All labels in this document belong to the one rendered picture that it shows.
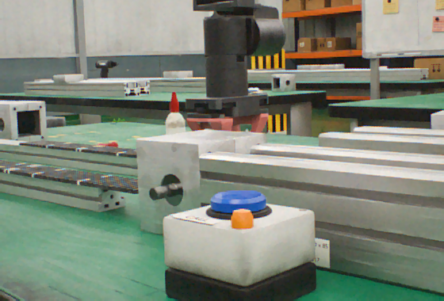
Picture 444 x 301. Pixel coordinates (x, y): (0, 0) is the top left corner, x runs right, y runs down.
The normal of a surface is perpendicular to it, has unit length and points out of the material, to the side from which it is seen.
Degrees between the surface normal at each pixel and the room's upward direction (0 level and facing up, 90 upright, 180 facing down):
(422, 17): 90
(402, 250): 90
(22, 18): 90
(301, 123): 90
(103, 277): 0
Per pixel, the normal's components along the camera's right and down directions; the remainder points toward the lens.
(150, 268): -0.04, -0.99
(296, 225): 0.73, 0.04
